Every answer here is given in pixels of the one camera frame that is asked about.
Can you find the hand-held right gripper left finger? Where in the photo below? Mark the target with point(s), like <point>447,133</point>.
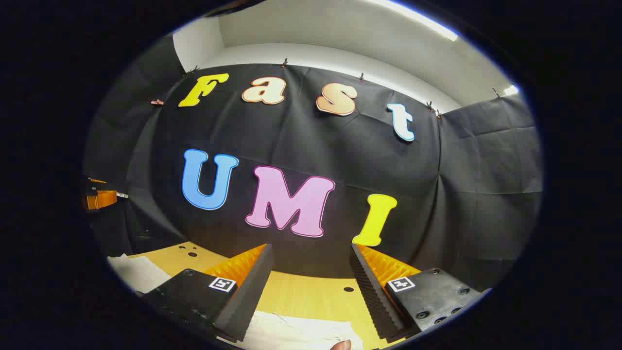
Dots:
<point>243,301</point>

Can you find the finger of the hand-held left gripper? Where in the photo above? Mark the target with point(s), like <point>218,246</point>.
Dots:
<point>102,199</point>

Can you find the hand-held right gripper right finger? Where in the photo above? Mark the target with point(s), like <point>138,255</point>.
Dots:
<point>369,291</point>

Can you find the white jeans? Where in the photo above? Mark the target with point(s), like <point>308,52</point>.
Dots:
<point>296,330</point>

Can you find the black backdrop cloth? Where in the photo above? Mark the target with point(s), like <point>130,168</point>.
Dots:
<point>301,141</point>

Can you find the small ceiling light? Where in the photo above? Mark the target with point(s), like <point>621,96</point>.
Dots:
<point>510,90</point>

